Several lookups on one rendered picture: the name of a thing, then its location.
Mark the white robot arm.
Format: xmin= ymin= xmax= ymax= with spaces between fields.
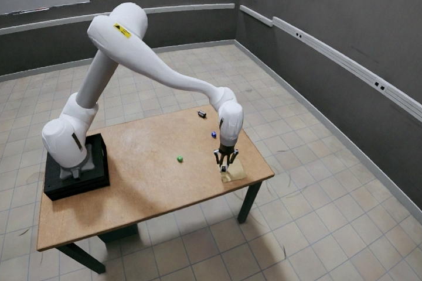
xmin=42 ymin=3 xmax=244 ymax=180

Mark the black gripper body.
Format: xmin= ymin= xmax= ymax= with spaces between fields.
xmin=218 ymin=143 xmax=235 ymax=156

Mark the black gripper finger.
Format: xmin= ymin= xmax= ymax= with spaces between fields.
xmin=226 ymin=149 xmax=239 ymax=172
xmin=214 ymin=149 xmax=226 ymax=172

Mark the beige square mat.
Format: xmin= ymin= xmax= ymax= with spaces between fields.
xmin=216 ymin=159 xmax=247 ymax=183

